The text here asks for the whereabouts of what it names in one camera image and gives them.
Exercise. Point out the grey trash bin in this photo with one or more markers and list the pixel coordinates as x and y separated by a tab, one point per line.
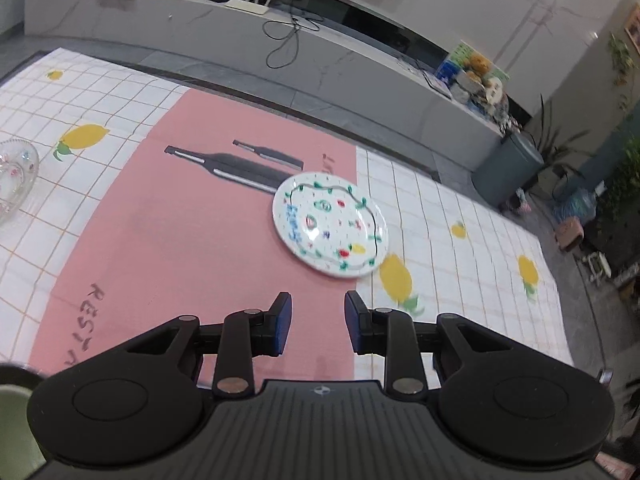
507	170

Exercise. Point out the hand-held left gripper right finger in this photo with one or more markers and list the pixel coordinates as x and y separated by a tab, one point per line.
354	322

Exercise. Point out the tall potted plant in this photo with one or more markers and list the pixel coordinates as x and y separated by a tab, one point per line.
555	152

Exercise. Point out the clear glass plate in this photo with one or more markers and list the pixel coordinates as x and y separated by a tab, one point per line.
15	175

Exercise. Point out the green picture card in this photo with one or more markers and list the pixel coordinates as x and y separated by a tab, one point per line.
460	55

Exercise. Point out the hanging vine plant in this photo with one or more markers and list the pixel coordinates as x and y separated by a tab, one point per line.
620	60

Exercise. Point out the framed wall picture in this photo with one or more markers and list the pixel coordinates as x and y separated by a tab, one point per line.
634	30

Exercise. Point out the lemon print checked tablecloth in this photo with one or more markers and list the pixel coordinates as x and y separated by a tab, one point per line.
175	240

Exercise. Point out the white round fan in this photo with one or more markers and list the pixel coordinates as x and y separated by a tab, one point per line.
494	90

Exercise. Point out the grey marble television cabinet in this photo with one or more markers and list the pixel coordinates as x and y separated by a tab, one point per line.
200	35

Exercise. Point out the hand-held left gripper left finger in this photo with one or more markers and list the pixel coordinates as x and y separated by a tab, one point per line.
282	322

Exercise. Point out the white small stool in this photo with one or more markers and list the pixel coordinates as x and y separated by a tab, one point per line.
598	267

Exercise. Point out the blue water bottle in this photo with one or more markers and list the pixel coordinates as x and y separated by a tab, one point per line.
580	205

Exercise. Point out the brown teddy bear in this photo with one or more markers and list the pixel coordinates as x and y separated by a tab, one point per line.
479	63

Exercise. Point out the white painted plate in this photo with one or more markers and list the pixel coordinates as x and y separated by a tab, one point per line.
330	225

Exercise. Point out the pink small heater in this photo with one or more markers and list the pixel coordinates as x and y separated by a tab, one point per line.
570	235

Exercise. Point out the white wrapped pot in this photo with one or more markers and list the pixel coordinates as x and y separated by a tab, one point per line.
467	87

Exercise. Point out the purple notebook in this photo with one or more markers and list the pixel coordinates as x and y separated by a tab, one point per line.
437	82

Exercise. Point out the green bowl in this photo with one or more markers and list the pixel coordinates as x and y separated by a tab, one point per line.
12	425

